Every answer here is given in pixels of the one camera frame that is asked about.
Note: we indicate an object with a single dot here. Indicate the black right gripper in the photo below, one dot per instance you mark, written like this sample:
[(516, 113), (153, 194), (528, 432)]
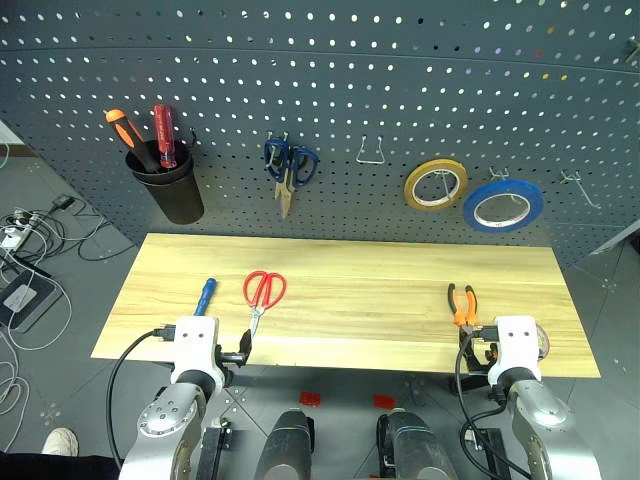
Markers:
[(484, 361)]

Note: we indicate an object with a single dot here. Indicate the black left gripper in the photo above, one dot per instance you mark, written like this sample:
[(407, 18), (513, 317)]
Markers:
[(235, 358)]

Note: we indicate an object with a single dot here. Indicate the orange and black pliers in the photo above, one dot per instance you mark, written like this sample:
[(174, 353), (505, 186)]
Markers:
[(459, 312)]

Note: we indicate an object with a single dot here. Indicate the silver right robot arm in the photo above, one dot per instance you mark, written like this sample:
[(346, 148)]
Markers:
[(545, 405)]

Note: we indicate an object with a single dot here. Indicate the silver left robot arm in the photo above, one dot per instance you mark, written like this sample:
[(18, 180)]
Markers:
[(165, 415)]

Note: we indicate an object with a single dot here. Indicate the black metal stand leg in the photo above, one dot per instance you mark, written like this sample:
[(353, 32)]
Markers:
[(215, 455), (492, 455)]

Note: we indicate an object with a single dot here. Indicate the dark rounded shape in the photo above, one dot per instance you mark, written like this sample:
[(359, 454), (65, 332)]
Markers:
[(282, 445), (415, 445)]

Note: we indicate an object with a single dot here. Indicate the black plastic cup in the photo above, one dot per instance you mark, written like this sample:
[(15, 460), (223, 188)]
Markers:
[(175, 200)]

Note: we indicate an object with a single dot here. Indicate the blue tape roll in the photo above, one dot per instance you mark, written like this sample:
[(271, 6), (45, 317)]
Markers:
[(500, 186)]

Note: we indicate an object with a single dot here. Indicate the silver peg hook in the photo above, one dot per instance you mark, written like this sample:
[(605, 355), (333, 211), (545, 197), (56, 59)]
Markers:
[(443, 183), (500, 175), (582, 192)]

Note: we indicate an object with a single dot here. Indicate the yellow tape roll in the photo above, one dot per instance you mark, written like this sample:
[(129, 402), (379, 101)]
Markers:
[(435, 165)]

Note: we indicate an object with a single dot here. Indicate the white shoe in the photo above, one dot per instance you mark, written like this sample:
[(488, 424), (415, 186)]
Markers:
[(60, 442)]

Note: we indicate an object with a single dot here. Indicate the silver scissors hook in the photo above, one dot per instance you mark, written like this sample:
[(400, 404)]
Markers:
[(286, 136)]

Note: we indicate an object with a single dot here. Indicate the black box with grey lid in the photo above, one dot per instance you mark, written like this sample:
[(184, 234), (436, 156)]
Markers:
[(25, 305)]

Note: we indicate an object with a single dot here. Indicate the black power adapter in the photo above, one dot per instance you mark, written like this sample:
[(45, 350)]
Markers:
[(63, 202)]

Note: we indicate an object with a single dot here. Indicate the black trousers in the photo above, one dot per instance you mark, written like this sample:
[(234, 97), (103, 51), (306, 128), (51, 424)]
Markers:
[(50, 467)]

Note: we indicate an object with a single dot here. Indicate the orange and black screwdriver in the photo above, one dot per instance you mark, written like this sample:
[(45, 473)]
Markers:
[(122, 127)]

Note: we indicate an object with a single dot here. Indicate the white power strip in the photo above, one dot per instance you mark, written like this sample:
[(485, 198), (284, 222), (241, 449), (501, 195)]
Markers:
[(11, 239)]

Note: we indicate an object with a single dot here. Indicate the dark grey perforated pegboard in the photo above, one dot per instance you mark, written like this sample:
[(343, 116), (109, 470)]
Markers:
[(350, 75)]

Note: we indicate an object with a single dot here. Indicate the metal pegboard hook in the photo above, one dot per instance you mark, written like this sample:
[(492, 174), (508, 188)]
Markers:
[(631, 50)]

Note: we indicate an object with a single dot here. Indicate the black table bracket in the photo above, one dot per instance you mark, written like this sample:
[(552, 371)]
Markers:
[(475, 384)]

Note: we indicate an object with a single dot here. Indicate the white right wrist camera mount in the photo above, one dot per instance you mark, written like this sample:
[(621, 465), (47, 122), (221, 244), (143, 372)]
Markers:
[(517, 350)]

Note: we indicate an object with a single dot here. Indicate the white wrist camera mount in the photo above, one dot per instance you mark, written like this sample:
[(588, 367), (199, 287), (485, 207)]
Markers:
[(517, 350), (195, 345)]

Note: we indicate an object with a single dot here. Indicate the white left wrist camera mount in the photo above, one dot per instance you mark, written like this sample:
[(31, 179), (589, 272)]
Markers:
[(195, 345)]

